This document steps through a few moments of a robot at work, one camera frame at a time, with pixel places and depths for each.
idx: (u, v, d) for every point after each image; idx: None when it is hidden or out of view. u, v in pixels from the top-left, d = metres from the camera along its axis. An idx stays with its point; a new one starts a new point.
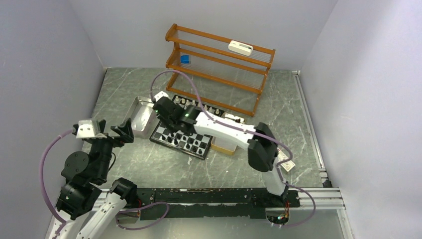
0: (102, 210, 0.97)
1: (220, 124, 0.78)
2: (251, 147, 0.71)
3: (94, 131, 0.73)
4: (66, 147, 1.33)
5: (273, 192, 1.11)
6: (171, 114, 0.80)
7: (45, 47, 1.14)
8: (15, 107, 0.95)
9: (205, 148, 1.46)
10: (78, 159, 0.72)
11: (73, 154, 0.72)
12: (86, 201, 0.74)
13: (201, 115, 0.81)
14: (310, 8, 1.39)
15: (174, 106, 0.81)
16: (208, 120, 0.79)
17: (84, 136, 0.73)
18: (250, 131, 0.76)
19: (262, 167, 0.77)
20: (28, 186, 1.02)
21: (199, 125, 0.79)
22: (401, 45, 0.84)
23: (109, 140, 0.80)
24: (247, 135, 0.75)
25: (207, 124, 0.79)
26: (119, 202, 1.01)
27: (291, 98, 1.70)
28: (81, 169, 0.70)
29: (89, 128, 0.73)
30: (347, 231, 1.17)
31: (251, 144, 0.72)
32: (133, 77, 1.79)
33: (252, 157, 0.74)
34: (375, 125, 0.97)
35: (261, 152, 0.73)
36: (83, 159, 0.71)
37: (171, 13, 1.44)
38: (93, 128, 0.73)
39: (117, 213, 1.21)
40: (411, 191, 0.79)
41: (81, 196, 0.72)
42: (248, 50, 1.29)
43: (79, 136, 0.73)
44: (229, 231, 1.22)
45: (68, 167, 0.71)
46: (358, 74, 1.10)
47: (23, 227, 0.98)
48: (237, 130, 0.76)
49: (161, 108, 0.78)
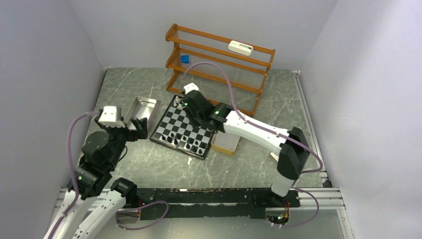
0: (102, 206, 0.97)
1: (252, 126, 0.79)
2: (285, 153, 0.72)
3: (117, 117, 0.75)
4: (66, 147, 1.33)
5: (277, 193, 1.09)
6: (201, 109, 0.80)
7: (45, 48, 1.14)
8: (15, 106, 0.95)
9: (205, 148, 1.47)
10: (100, 137, 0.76)
11: (96, 133, 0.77)
12: (97, 182, 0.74)
13: (231, 114, 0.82)
14: (310, 8, 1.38)
15: (205, 101, 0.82)
16: (239, 120, 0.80)
17: (106, 120, 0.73)
18: (283, 135, 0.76)
19: (291, 171, 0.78)
20: (28, 186, 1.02)
21: (229, 123, 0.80)
22: (401, 45, 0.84)
23: (125, 131, 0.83)
24: (279, 139, 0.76)
25: (238, 124, 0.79)
26: (119, 199, 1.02)
27: (291, 98, 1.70)
28: (103, 144, 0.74)
29: (112, 114, 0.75)
30: (347, 231, 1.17)
31: (283, 148, 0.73)
32: (133, 77, 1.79)
33: (283, 161, 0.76)
34: (375, 125, 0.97)
35: (293, 158, 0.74)
36: (105, 137, 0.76)
37: (171, 13, 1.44)
38: (117, 113, 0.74)
39: (117, 212, 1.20)
40: (411, 191, 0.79)
41: (94, 176, 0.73)
42: (248, 50, 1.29)
43: (101, 120, 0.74)
44: (229, 231, 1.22)
45: (88, 144, 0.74)
46: (359, 74, 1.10)
47: (23, 227, 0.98)
48: (268, 133, 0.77)
49: (191, 101, 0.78)
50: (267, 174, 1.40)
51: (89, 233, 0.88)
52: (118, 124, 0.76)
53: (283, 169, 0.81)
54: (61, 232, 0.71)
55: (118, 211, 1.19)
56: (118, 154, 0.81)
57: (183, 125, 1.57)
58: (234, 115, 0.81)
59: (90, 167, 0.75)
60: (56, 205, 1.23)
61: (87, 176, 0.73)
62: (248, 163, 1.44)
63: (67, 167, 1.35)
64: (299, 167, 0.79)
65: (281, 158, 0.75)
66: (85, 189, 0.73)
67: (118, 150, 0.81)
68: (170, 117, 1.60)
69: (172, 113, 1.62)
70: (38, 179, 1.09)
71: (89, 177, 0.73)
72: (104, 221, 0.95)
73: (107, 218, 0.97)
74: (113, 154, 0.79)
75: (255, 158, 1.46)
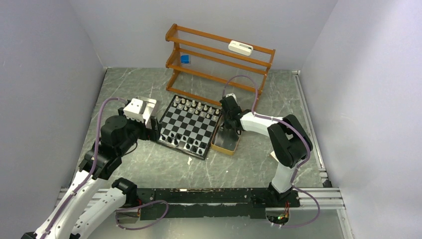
0: (104, 201, 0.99)
1: (260, 118, 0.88)
2: (271, 128, 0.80)
3: (141, 110, 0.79)
4: (66, 148, 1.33)
5: (275, 185, 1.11)
6: (230, 110, 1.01)
7: (45, 48, 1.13)
8: (15, 106, 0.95)
9: (205, 148, 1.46)
10: (120, 119, 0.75)
11: (116, 116, 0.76)
12: (108, 165, 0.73)
13: (247, 114, 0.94)
14: (310, 8, 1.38)
15: (237, 106, 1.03)
16: (251, 115, 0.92)
17: (130, 110, 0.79)
18: (276, 119, 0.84)
19: (282, 154, 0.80)
20: (27, 185, 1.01)
21: (244, 118, 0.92)
22: (402, 46, 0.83)
23: (141, 126, 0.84)
24: (272, 123, 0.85)
25: (250, 118, 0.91)
26: (118, 196, 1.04)
27: (291, 98, 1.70)
28: (121, 126, 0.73)
29: (137, 106, 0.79)
30: (347, 231, 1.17)
31: (271, 126, 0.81)
32: (133, 77, 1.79)
33: (273, 141, 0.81)
34: (376, 126, 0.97)
35: (280, 136, 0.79)
36: (123, 120, 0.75)
37: (170, 13, 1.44)
38: (142, 106, 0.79)
39: (115, 211, 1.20)
40: (412, 191, 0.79)
41: (106, 159, 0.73)
42: (248, 50, 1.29)
43: (126, 108, 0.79)
44: (229, 231, 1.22)
45: (108, 124, 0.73)
46: (358, 75, 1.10)
47: (23, 227, 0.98)
48: (266, 120, 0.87)
49: (225, 102, 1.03)
50: (267, 174, 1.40)
51: (91, 223, 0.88)
52: (138, 117, 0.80)
53: (279, 156, 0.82)
54: (67, 213, 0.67)
55: (118, 209, 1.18)
56: (130, 142, 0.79)
57: (183, 125, 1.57)
58: (251, 113, 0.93)
59: (102, 151, 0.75)
60: (56, 205, 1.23)
61: (99, 158, 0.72)
62: (248, 163, 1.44)
63: (67, 167, 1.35)
64: (294, 154, 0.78)
65: (272, 138, 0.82)
66: (96, 171, 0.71)
67: (132, 139, 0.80)
68: (170, 117, 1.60)
69: (172, 113, 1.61)
70: (38, 179, 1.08)
71: (101, 159, 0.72)
72: (105, 214, 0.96)
73: (108, 211, 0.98)
74: (127, 141, 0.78)
75: (255, 158, 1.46)
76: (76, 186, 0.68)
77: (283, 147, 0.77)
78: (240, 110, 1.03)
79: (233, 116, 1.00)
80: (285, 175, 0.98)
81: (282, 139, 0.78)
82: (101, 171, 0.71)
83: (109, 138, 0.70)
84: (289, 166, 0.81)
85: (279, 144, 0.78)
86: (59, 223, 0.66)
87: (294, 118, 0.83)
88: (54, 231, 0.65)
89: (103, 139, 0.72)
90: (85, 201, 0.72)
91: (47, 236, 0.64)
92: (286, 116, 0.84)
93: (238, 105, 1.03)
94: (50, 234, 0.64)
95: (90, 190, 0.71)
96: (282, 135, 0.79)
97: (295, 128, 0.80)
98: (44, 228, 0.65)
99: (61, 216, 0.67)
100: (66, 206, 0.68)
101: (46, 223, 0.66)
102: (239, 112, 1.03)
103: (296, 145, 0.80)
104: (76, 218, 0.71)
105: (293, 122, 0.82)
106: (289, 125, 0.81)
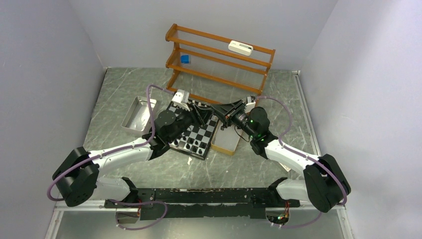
0: (116, 181, 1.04)
1: (288, 151, 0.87)
2: (308, 172, 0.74)
3: (181, 99, 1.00)
4: (66, 148, 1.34)
5: (280, 193, 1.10)
6: (253, 135, 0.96)
7: (44, 48, 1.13)
8: (15, 107, 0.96)
9: (205, 148, 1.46)
10: (168, 116, 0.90)
11: (165, 111, 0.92)
12: (157, 149, 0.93)
13: (273, 141, 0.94)
14: (310, 8, 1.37)
15: (266, 128, 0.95)
16: (278, 145, 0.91)
17: (173, 99, 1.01)
18: (312, 158, 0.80)
19: (318, 196, 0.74)
20: (28, 185, 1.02)
21: (269, 148, 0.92)
22: (403, 47, 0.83)
23: (190, 116, 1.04)
24: (307, 162, 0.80)
25: (276, 148, 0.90)
26: (125, 187, 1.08)
27: (291, 98, 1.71)
28: (169, 123, 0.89)
29: (179, 96, 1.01)
30: (347, 231, 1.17)
31: (306, 167, 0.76)
32: (133, 77, 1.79)
33: (309, 183, 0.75)
34: (376, 127, 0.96)
35: (318, 180, 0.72)
36: (173, 117, 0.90)
37: (170, 13, 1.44)
38: (182, 95, 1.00)
39: (106, 200, 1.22)
40: (411, 192, 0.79)
41: (156, 142, 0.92)
42: (248, 50, 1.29)
43: (173, 99, 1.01)
44: (229, 231, 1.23)
45: (159, 118, 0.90)
46: (358, 76, 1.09)
47: (22, 227, 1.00)
48: (299, 156, 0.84)
49: (253, 122, 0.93)
50: (267, 174, 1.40)
51: (103, 187, 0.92)
52: (182, 106, 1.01)
53: (314, 199, 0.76)
54: (118, 155, 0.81)
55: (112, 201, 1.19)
56: (178, 133, 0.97)
57: None
58: (276, 142, 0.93)
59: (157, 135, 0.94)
60: (56, 205, 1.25)
61: (153, 140, 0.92)
62: (248, 163, 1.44)
63: None
64: (331, 198, 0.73)
65: (308, 181, 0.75)
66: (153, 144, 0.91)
67: (179, 130, 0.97)
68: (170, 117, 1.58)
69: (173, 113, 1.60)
70: (38, 179, 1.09)
71: (153, 142, 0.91)
72: (108, 195, 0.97)
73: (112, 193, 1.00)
74: (176, 132, 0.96)
75: (255, 158, 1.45)
76: (137, 143, 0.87)
77: (321, 190, 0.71)
78: (267, 130, 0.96)
79: (255, 142, 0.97)
80: (295, 185, 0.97)
81: (321, 183, 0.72)
82: (152, 151, 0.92)
83: (158, 129, 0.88)
84: (324, 210, 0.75)
85: (317, 186, 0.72)
86: (111, 158, 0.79)
87: (332, 161, 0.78)
88: (104, 159, 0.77)
89: (155, 131, 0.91)
90: (131, 158, 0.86)
91: (98, 158, 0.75)
92: (324, 158, 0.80)
93: (267, 128, 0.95)
94: (100, 159, 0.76)
95: (142, 152, 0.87)
96: (321, 179, 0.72)
97: (334, 174, 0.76)
98: (99, 153, 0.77)
99: (113, 154, 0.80)
100: (121, 150, 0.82)
101: (100, 151, 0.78)
102: (265, 134, 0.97)
103: (334, 191, 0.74)
104: (108, 171, 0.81)
105: (331, 165, 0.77)
106: (328, 169, 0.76)
